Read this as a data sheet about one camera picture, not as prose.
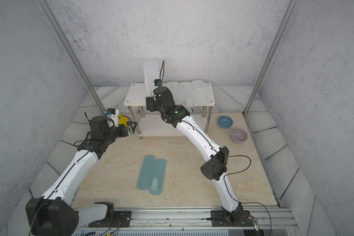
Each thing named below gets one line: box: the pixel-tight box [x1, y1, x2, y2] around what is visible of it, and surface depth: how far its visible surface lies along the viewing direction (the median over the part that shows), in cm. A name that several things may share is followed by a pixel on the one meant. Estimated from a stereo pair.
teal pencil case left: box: [136, 154, 156, 191], surface depth 91 cm
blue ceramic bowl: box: [217, 115, 234, 129], surface depth 113 cm
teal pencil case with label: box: [148, 158, 167, 196], surface depth 87 cm
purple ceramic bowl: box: [230, 127, 248, 144], surface depth 104 cm
